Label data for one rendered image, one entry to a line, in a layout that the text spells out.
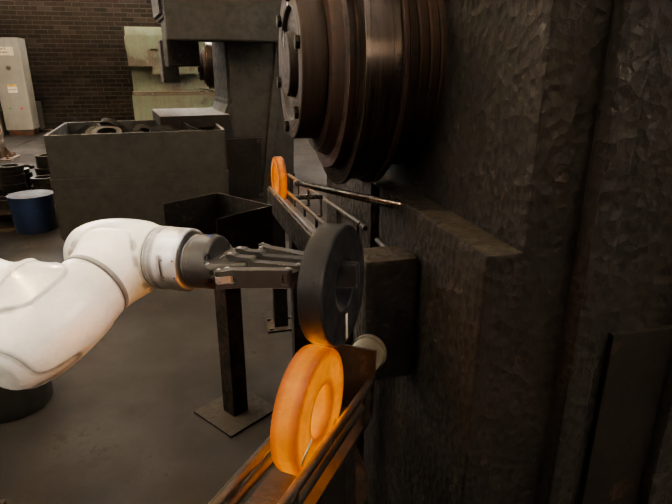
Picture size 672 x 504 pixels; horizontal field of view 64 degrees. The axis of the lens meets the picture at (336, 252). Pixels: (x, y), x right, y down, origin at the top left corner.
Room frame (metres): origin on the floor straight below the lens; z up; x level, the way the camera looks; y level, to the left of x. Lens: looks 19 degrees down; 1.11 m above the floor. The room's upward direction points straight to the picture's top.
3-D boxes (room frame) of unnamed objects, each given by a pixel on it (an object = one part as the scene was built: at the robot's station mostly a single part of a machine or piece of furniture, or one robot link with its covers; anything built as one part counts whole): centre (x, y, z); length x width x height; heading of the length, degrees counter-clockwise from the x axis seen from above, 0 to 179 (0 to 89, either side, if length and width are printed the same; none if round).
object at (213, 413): (1.57, 0.36, 0.36); 0.26 x 0.20 x 0.72; 49
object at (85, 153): (3.63, 1.30, 0.39); 1.03 x 0.83 x 0.79; 108
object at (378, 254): (0.90, -0.09, 0.68); 0.11 x 0.08 x 0.24; 104
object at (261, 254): (0.68, 0.08, 0.86); 0.11 x 0.01 x 0.04; 71
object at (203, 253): (0.69, 0.15, 0.86); 0.09 x 0.08 x 0.07; 69
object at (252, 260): (0.65, 0.09, 0.86); 0.11 x 0.01 x 0.04; 68
